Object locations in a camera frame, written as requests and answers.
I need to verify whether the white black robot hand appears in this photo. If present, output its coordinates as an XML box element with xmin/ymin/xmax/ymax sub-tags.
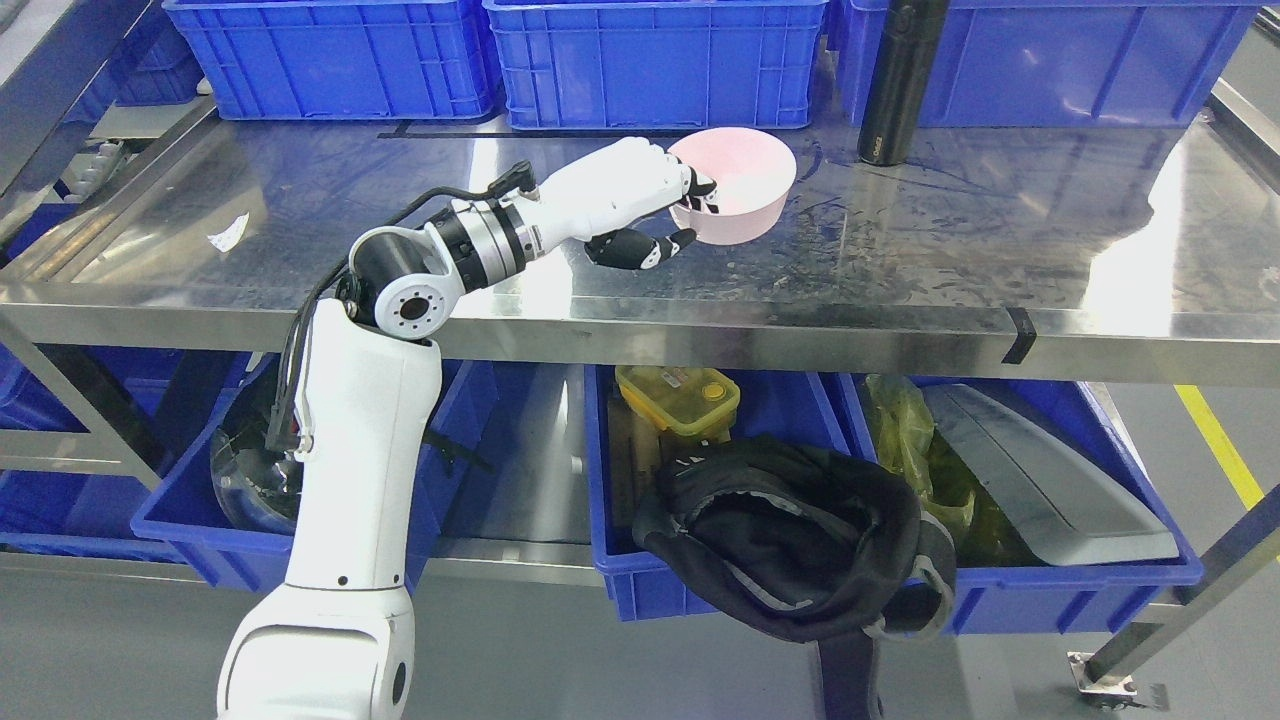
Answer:
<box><xmin>512</xmin><ymin>137</ymin><xmax>721</xmax><ymax>272</ymax></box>

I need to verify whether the pink plastic bowl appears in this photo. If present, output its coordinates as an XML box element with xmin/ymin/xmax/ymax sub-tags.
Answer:
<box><xmin>668</xmin><ymin>127</ymin><xmax>797</xmax><ymax>246</ymax></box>

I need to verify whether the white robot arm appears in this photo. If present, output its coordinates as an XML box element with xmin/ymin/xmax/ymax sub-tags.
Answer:
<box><xmin>216</xmin><ymin>161</ymin><xmax>538</xmax><ymax>719</ymax></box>

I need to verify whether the blue crate top middle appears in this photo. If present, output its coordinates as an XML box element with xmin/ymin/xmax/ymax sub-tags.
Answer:
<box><xmin>484</xmin><ymin>1</ymin><xmax>827</xmax><ymax>132</ymax></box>

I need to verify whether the blue crate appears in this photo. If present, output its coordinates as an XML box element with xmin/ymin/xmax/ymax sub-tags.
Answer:
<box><xmin>484</xmin><ymin>1</ymin><xmax>827</xmax><ymax>132</ymax></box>
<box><xmin>163</xmin><ymin>1</ymin><xmax>500</xmax><ymax>120</ymax></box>
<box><xmin>838</xmin><ymin>0</ymin><xmax>1263</xmax><ymax>129</ymax></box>

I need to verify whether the blue bin lower middle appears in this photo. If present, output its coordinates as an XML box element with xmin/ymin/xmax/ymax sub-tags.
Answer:
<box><xmin>584</xmin><ymin>365</ymin><xmax>870</xmax><ymax>623</ymax></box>

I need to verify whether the blue bin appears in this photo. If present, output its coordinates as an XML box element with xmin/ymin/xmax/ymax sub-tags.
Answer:
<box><xmin>131</xmin><ymin>357</ymin><xmax>498</xmax><ymax>593</ymax></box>
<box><xmin>584</xmin><ymin>365</ymin><xmax>870</xmax><ymax>623</ymax></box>
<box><xmin>824</xmin><ymin>374</ymin><xmax>1203</xmax><ymax>634</ymax></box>

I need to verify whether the stainless steel shelf rack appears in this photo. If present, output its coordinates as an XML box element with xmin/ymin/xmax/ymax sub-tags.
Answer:
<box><xmin>0</xmin><ymin>79</ymin><xmax>1280</xmax><ymax>701</ymax></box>

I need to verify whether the yellow lunch box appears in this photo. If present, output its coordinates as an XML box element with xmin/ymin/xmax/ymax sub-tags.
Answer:
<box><xmin>614</xmin><ymin>365</ymin><xmax>741</xmax><ymax>442</ymax></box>

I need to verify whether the blue bin lower right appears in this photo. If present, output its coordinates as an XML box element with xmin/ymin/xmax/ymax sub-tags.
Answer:
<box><xmin>824</xmin><ymin>374</ymin><xmax>1203</xmax><ymax>634</ymax></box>

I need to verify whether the black thermos bottle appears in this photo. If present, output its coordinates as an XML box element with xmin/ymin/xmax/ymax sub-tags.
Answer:
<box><xmin>858</xmin><ymin>1</ymin><xmax>950</xmax><ymax>167</ymax></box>

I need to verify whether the blue crate top right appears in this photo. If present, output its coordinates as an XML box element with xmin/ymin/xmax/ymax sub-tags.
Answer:
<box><xmin>838</xmin><ymin>0</ymin><xmax>1263</xmax><ymax>129</ymax></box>

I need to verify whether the blue crate top left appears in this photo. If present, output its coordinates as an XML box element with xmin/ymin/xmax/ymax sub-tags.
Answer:
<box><xmin>163</xmin><ymin>1</ymin><xmax>500</xmax><ymax>120</ymax></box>

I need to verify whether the yellow plastic bag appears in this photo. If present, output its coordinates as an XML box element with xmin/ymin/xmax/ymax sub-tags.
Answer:
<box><xmin>859</xmin><ymin>374</ymin><xmax>1041</xmax><ymax>568</ymax></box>

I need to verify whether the black bag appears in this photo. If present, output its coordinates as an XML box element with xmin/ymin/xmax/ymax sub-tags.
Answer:
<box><xmin>631</xmin><ymin>436</ymin><xmax>957</xmax><ymax>719</ymax></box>

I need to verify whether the white paper scrap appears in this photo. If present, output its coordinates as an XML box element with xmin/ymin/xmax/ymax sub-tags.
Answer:
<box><xmin>207</xmin><ymin>213</ymin><xmax>250</xmax><ymax>254</ymax></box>

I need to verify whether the black helmet in bin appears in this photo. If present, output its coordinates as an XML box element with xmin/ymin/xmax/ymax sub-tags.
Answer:
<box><xmin>209</xmin><ymin>363</ymin><xmax>303</xmax><ymax>536</ymax></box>

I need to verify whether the grey flat panel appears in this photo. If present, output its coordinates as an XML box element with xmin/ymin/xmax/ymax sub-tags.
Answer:
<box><xmin>922</xmin><ymin>383</ymin><xmax>1179</xmax><ymax>566</ymax></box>

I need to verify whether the blue bin lower left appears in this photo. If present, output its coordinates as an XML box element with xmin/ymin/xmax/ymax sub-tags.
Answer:
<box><xmin>131</xmin><ymin>357</ymin><xmax>498</xmax><ymax>593</ymax></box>

